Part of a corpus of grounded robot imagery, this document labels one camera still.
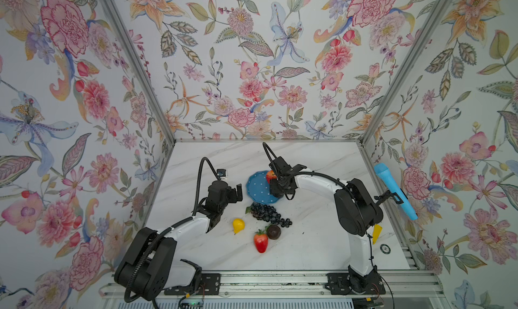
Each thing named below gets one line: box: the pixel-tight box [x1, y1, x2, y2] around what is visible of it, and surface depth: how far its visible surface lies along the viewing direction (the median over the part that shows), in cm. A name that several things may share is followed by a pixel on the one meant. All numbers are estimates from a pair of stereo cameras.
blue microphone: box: [373, 163, 419, 221], surface depth 76 cm
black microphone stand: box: [373, 189, 405, 206], surface depth 81 cm
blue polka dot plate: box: [245, 170, 280, 206], surface depth 102 cm
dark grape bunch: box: [244, 201, 293, 229], surface depth 90 cm
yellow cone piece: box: [372, 223, 383, 245], surface depth 88 cm
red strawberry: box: [253, 229, 269, 254], surface depth 83 cm
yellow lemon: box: [232, 217, 245, 234], surface depth 87 cm
